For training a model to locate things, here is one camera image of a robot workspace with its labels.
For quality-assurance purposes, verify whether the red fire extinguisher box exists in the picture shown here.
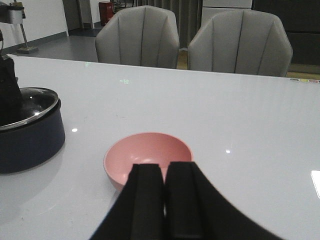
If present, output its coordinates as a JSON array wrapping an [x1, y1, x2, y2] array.
[[98, 1, 114, 26]]

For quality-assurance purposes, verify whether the left grey upholstered chair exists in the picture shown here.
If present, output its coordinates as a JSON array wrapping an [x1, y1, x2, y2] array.
[[95, 5, 180, 69]]

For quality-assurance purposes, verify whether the glass lid with blue knob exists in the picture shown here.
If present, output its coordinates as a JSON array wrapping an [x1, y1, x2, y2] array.
[[0, 87, 59, 132]]

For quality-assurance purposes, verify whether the white drawer cabinet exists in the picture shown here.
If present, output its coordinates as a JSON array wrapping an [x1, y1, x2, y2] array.
[[201, 0, 253, 26]]

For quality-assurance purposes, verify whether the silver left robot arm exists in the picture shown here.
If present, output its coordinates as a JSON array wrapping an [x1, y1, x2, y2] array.
[[0, 2, 24, 131]]

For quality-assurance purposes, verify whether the pink bowl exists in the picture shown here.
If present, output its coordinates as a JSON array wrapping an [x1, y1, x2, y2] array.
[[103, 132, 194, 192]]

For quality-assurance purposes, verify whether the dark sideboard counter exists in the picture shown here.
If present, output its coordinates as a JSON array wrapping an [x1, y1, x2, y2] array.
[[252, 0, 320, 66]]

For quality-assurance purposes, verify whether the grey upholstered chair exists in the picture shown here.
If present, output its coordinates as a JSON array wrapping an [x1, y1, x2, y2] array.
[[95, 5, 180, 69], [187, 9, 293, 77]]

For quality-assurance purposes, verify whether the yellow caution sign stand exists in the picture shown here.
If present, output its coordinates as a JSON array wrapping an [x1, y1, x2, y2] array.
[[17, 23, 39, 54]]

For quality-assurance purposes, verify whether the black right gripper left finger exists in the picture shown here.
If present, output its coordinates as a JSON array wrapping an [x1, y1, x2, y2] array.
[[91, 164, 164, 240]]

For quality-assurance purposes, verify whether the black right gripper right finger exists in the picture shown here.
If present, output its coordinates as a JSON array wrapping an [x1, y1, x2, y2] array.
[[165, 161, 279, 240]]

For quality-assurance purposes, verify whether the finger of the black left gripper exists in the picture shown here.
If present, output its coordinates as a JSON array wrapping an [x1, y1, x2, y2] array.
[[0, 57, 22, 125]]

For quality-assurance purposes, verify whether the dark blue saucepan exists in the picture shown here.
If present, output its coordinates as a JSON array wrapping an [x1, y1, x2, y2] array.
[[0, 100, 65, 174]]

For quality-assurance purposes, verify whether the right grey upholstered chair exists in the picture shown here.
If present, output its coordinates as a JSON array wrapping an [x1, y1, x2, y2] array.
[[187, 9, 293, 77]]

